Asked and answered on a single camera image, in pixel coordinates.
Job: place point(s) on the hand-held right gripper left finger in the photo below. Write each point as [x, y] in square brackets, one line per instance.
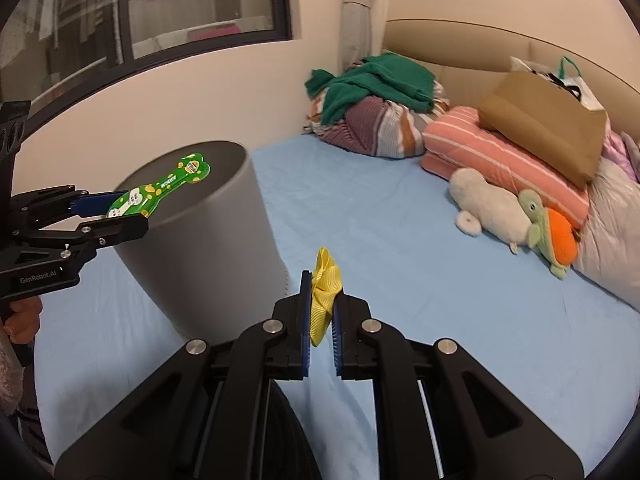
[305, 320]

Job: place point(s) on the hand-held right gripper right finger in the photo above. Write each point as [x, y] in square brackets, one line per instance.
[337, 340]

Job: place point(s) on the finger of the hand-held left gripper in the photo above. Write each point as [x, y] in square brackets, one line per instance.
[125, 227]
[92, 204]

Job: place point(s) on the yellow crinkled wrapper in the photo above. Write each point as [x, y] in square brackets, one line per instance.
[325, 290]

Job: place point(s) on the green printed candy wrapper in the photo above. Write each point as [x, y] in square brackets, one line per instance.
[165, 182]

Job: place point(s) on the grey round bin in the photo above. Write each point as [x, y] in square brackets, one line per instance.
[200, 260]

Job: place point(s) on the person's left forearm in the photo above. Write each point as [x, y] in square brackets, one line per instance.
[12, 375]

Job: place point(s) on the person's left hand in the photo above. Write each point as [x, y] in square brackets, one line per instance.
[22, 320]

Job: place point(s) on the light blue bed sheet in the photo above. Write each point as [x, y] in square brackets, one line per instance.
[425, 285]

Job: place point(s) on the striped bundled blanket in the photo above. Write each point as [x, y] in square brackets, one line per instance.
[380, 130]

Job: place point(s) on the white plush toy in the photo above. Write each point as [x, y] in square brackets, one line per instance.
[490, 200]

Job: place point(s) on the pink striped pillow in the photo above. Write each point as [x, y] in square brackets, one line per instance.
[460, 145]

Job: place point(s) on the black framed window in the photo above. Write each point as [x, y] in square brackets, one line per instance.
[200, 0]

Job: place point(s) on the green turtle plush toy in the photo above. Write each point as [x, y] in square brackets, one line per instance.
[560, 240]

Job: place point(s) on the green knitted cloth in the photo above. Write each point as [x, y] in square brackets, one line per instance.
[390, 80]

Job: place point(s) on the pale grey duvet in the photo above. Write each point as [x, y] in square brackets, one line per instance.
[610, 230]

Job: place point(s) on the brown paper bag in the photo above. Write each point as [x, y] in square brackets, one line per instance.
[540, 120]

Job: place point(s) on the beige curtain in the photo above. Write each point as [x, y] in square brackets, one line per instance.
[357, 20]

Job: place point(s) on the beige bed headboard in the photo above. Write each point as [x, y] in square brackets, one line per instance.
[450, 45]

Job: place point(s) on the purple cloth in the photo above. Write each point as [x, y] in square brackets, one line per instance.
[615, 150]

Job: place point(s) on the white plastic bag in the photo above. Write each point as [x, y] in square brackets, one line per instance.
[587, 95]

